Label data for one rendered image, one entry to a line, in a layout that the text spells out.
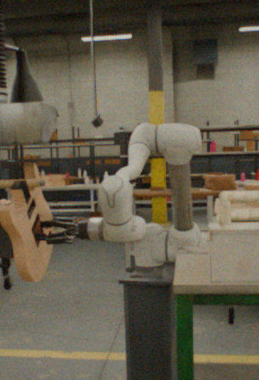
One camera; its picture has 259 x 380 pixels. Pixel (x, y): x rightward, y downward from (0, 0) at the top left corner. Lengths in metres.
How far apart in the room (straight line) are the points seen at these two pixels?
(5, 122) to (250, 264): 0.92
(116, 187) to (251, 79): 11.52
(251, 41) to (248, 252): 11.82
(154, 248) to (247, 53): 11.02
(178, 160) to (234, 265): 0.74
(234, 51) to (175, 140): 11.06
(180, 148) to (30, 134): 0.75
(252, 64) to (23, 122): 11.66
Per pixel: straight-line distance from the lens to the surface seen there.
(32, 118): 1.49
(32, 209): 1.69
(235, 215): 1.55
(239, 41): 13.03
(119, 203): 1.48
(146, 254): 2.28
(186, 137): 1.95
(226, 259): 1.40
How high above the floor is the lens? 1.34
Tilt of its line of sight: 5 degrees down
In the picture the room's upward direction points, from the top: 2 degrees counter-clockwise
